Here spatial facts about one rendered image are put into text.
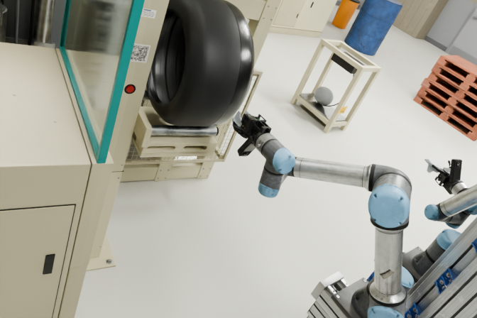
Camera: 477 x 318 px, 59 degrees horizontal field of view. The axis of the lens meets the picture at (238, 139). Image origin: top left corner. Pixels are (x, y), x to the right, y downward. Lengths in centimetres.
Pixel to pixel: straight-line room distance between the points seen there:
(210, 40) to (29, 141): 82
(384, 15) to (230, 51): 655
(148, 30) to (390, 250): 112
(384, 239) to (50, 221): 96
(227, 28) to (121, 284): 142
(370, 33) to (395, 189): 687
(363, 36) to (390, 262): 688
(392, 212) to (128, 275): 151
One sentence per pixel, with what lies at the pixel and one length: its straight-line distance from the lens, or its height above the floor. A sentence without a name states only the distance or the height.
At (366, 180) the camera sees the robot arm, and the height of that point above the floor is 123.
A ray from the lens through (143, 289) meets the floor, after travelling 237.
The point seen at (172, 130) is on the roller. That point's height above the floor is 91.
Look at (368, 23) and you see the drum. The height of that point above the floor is 52.
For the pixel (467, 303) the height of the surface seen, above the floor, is 97.
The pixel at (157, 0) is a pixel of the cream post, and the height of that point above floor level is 143.
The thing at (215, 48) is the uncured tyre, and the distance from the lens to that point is 160.
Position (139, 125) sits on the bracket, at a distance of 180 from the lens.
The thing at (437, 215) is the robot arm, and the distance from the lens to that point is 216.
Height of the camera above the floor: 190
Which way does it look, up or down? 31 degrees down
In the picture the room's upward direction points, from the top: 24 degrees clockwise
